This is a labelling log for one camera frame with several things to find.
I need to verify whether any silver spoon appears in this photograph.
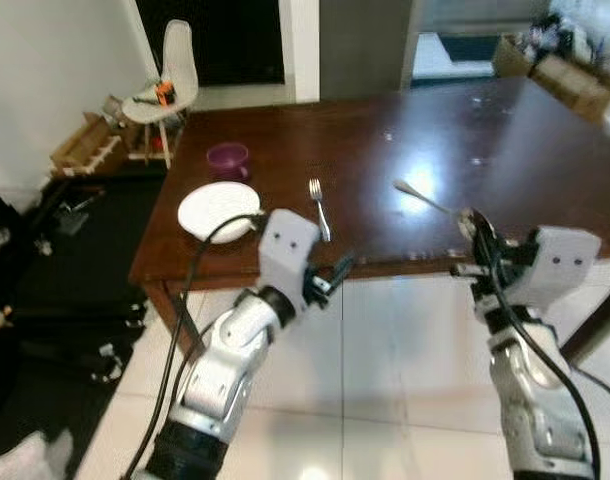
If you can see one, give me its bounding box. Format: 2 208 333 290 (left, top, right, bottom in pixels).
393 180 468 220

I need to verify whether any silver fork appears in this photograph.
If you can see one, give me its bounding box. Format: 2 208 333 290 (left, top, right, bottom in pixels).
307 178 332 243

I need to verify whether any white bowl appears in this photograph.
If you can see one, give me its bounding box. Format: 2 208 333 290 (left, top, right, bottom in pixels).
177 182 262 244

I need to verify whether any dark brown wooden table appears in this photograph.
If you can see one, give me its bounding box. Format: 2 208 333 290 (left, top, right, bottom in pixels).
130 78 610 366

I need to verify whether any purple cup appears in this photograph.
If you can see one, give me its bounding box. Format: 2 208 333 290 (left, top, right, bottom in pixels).
206 142 252 183

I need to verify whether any cluttered cardboard box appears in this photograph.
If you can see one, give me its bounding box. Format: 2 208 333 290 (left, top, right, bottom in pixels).
493 12 610 124

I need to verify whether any black floor mat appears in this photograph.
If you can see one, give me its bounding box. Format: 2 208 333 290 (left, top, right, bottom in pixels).
0 172 168 411

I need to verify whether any orange tool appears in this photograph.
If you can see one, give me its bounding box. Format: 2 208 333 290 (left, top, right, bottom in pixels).
154 80 177 107

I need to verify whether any white plastic chair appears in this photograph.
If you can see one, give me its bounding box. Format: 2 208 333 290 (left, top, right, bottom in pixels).
120 20 199 167

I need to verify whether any dark window pane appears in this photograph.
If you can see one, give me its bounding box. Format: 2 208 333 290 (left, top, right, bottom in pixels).
135 0 287 87

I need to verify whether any wooden crate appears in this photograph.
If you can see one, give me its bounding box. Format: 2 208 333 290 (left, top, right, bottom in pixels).
50 95 127 180

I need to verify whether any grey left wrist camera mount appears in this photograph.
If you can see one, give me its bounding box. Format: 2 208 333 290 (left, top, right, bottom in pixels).
257 208 322 292

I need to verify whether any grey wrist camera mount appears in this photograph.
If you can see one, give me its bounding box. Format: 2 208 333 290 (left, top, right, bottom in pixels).
513 226 602 307
257 208 322 292

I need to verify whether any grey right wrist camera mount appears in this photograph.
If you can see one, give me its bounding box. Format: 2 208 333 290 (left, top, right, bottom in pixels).
513 226 602 307

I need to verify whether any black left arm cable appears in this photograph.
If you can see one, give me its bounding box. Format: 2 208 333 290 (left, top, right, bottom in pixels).
120 212 268 480

